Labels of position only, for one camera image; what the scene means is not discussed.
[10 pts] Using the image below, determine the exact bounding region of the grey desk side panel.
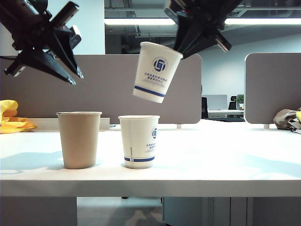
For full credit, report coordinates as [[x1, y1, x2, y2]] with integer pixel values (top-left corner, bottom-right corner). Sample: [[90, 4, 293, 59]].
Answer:
[[0, 196, 78, 226]]

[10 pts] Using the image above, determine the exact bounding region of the white background desk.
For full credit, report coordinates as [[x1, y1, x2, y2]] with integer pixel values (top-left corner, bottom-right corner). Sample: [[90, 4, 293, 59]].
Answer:
[[207, 109, 245, 119]]

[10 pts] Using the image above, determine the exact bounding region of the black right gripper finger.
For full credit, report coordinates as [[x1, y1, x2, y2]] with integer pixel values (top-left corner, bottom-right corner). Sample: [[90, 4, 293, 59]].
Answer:
[[182, 31, 214, 60], [173, 22, 196, 51]]

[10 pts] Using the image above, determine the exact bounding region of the white paper cup blue logo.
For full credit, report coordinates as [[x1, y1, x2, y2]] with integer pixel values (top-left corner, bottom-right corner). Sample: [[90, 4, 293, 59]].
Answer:
[[132, 41, 184, 104], [118, 115, 161, 170]]

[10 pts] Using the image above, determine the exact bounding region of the brown kraft paper cup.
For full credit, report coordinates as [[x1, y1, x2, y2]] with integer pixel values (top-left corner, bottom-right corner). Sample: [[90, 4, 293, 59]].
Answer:
[[56, 111, 103, 170]]

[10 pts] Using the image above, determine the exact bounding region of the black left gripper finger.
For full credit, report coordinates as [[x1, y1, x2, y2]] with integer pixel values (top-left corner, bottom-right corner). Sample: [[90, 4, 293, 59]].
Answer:
[[22, 50, 77, 86], [48, 26, 84, 80]]

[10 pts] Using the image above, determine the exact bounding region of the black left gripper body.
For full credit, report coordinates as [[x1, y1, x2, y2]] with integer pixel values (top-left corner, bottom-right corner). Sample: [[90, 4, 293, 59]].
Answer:
[[4, 1, 80, 78]]

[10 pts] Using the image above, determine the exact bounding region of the green potted plant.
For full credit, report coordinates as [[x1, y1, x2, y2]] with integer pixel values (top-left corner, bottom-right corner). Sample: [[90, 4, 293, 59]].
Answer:
[[236, 94, 245, 111]]

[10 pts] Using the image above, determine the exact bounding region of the white background desk screen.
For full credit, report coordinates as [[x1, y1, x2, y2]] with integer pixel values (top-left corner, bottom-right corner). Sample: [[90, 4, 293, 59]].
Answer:
[[202, 94, 228, 111]]

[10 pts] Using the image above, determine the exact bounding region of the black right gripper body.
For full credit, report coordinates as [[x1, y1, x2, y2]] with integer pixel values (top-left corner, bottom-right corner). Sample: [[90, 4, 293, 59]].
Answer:
[[164, 7, 233, 52]]

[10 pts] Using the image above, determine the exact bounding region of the narrow grey desk partition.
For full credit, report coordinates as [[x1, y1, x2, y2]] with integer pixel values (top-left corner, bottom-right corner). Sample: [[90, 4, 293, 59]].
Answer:
[[244, 52, 301, 125]]

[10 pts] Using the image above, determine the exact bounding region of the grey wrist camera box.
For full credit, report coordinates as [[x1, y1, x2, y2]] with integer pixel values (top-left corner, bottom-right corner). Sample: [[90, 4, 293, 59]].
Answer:
[[70, 24, 82, 49]]

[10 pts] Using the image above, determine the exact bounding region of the long ceiling strip light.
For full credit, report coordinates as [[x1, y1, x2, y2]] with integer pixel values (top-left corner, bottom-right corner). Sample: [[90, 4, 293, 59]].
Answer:
[[104, 18, 301, 26]]

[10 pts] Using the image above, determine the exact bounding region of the grey under-desk cabinet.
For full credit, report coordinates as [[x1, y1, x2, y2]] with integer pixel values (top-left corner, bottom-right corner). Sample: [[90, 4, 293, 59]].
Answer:
[[162, 197, 248, 226]]

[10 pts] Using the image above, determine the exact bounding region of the wide grey desk partition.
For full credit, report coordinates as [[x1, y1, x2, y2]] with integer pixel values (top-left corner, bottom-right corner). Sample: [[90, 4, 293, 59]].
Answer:
[[0, 54, 203, 126]]

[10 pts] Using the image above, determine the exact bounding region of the yellow crumpled cloth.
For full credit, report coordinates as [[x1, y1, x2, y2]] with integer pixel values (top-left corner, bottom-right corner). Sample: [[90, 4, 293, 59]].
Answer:
[[0, 99, 38, 134]]

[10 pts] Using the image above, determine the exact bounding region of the black office chair with headrest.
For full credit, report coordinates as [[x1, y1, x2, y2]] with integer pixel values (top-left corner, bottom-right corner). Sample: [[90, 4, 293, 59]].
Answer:
[[228, 96, 238, 111]]

